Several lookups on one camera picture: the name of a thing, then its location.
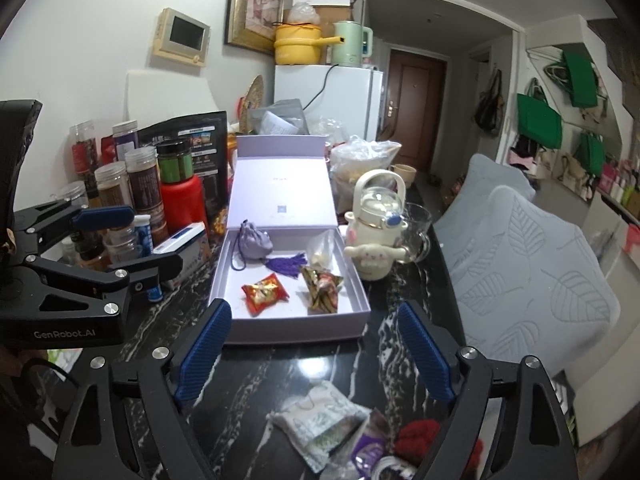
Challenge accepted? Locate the red cartoon snack packet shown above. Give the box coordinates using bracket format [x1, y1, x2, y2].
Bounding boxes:
[241, 273, 290, 316]

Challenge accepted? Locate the dark red fluffy yarn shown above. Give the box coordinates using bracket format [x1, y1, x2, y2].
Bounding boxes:
[394, 419, 440, 466]

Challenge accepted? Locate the lavender drawstring pouch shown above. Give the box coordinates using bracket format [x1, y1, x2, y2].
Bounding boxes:
[231, 220, 273, 271]

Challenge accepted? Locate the silver purple foil packet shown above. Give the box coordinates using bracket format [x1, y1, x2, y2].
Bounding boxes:
[320, 408, 416, 480]

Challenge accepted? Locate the gold patterned snack packet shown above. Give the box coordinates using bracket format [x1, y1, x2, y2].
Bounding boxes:
[300, 266, 344, 314]

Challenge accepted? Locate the clear plastic zip bag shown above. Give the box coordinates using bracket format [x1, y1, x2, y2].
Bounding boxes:
[306, 230, 334, 270]

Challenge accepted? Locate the brown powder jar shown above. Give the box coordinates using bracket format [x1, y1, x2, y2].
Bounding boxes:
[125, 146, 168, 246]

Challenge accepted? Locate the white blue medicine box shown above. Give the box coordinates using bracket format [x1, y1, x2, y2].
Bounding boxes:
[153, 222, 212, 290]

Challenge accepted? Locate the open lavender gift box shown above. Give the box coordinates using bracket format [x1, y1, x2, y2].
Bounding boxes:
[209, 134, 371, 344]

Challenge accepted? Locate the red lidded bottle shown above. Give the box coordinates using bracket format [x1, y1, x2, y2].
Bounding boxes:
[160, 176, 207, 235]

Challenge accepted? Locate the green lidded spice jar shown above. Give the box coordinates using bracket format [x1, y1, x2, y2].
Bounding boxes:
[156, 138, 194, 184]

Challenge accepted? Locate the front blue leaf cushion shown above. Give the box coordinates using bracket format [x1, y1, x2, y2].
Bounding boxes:
[435, 185, 620, 376]

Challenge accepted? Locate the blue leaf cushion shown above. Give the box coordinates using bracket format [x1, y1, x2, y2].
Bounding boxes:
[435, 185, 620, 376]
[447, 153, 536, 214]

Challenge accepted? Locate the rear blue leaf cushion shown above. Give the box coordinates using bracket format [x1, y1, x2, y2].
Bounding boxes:
[447, 153, 536, 214]

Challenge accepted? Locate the clear glass mug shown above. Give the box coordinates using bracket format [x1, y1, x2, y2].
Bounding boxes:
[398, 202, 432, 264]

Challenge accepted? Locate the cream cinnamoroll water bottle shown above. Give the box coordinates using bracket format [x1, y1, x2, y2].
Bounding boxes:
[344, 169, 408, 282]

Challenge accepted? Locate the white plastic food bag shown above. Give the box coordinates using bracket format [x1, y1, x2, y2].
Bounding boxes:
[329, 136, 401, 214]

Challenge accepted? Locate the white mini fridge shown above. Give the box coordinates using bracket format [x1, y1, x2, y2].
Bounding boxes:
[273, 65, 383, 141]

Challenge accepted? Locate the yellow enamel pot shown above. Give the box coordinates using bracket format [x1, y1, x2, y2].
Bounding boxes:
[273, 23, 345, 65]

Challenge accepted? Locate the gold framed picture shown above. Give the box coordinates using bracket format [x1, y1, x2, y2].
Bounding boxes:
[224, 0, 284, 55]

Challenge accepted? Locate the dark hanging handbag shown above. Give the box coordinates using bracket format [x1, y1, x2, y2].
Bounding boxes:
[474, 68, 504, 136]

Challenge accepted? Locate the large green tote bag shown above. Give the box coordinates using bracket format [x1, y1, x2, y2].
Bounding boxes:
[516, 78, 563, 150]

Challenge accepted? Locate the lower green tote bag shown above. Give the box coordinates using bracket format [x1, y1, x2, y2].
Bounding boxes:
[574, 130, 605, 177]

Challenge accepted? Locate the dark brown door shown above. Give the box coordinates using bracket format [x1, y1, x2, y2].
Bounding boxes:
[385, 49, 447, 172]

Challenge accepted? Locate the light green electric kettle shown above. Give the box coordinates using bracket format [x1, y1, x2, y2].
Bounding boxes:
[331, 21, 373, 67]

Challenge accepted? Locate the upper green tote bag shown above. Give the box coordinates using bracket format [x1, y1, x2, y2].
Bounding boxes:
[563, 51, 598, 108]

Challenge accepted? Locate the wall intercom panel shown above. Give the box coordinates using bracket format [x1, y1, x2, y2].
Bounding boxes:
[152, 8, 210, 67]

